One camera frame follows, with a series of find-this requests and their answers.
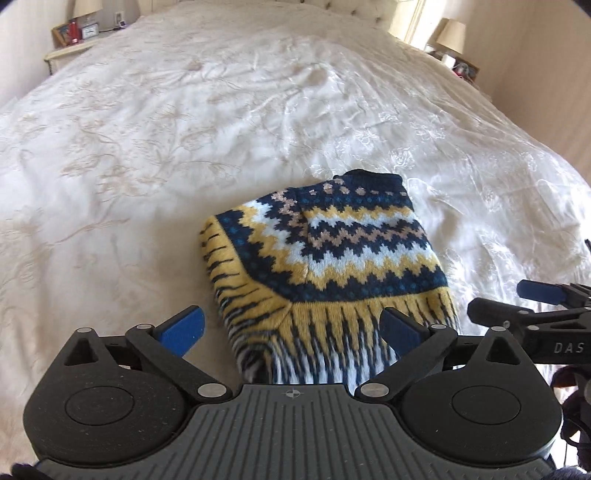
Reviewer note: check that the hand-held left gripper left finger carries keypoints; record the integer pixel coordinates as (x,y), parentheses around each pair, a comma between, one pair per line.
(182,330)

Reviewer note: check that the red box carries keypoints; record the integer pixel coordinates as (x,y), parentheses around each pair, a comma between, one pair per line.
(74,32)

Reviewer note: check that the person's left forearm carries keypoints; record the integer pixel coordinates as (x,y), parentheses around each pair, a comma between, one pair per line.
(27,471)

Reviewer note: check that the cream bedside table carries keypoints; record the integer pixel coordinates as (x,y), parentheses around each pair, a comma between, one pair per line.
(69,53)

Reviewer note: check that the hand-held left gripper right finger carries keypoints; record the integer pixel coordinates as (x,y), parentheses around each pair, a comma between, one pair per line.
(401,330)

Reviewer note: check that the white wall socket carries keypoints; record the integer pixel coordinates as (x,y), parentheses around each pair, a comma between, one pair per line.
(119,19)

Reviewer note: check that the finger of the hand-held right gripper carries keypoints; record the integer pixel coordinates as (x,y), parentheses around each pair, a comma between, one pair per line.
(498,311)
(538,290)

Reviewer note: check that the beige shade table lamp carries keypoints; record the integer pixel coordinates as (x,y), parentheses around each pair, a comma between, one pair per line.
(451,34)

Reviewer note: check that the navy yellow white patterned sweater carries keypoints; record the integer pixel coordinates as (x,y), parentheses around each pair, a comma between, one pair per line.
(346,258)

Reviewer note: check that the person's right forearm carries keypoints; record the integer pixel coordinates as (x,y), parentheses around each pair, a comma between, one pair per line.
(575,406)

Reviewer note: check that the cream tufted headboard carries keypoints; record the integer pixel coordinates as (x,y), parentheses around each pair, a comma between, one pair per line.
(360,11)

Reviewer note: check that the silver framed clock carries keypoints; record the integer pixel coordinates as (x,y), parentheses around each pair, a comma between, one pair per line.
(90,30)

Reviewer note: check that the white embroidered bedspread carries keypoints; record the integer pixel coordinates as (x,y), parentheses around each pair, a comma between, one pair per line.
(184,138)

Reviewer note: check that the wooden picture frame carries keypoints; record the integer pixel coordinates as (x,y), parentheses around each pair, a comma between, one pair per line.
(60,36)

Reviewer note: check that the cream shade table lamp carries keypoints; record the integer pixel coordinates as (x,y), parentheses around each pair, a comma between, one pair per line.
(87,8)

